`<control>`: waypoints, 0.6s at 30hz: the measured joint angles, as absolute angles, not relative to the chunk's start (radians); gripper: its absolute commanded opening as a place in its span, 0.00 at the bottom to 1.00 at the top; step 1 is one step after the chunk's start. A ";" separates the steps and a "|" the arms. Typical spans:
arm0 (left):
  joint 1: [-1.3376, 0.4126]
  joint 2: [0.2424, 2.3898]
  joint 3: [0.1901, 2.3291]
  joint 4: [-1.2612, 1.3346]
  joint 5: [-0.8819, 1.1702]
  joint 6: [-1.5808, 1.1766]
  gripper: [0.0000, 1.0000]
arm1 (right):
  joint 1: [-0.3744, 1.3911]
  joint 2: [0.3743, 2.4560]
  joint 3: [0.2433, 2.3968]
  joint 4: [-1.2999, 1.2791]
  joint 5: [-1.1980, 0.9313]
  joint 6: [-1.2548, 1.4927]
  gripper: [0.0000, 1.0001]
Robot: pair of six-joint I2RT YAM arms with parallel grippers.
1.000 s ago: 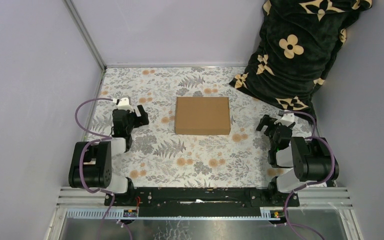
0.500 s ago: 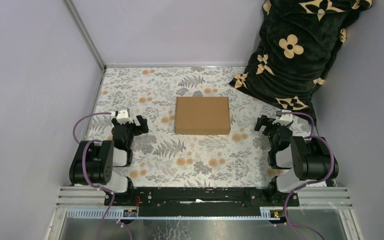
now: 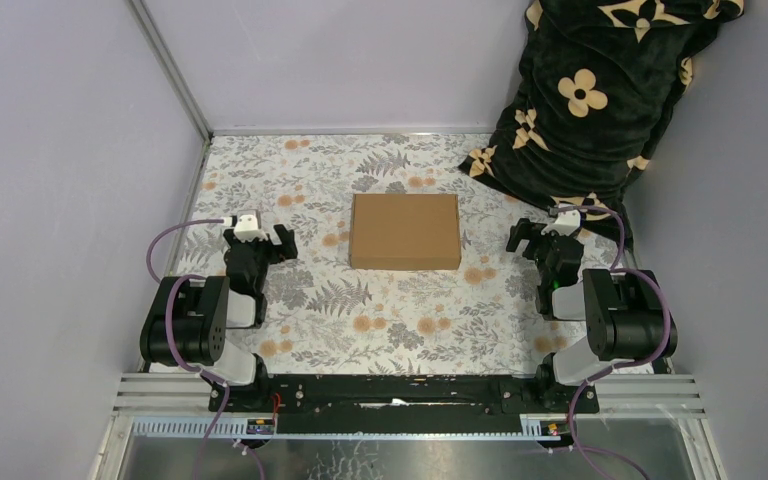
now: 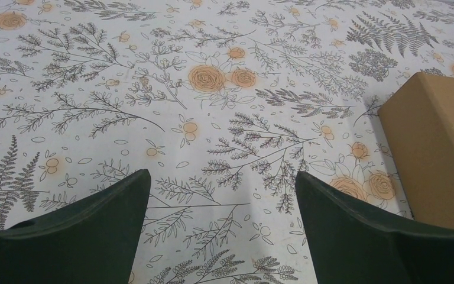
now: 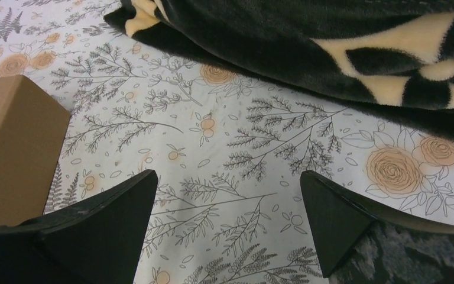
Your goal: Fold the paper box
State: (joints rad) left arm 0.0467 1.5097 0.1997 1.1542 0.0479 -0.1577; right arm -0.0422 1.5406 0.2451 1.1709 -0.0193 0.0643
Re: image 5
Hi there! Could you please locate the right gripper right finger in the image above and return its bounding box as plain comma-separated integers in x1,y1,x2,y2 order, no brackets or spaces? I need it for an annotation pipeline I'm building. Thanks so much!
300,170,454,283

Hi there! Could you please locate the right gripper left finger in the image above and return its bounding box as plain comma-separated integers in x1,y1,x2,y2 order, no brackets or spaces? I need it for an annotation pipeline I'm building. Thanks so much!
0,170,158,283

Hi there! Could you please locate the brown cardboard box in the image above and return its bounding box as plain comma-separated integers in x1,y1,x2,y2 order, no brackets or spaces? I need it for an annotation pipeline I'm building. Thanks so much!
0,75,70,226

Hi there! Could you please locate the black floral blanket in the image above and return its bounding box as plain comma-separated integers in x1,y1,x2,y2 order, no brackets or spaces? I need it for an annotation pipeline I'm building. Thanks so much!
104,1,454,141

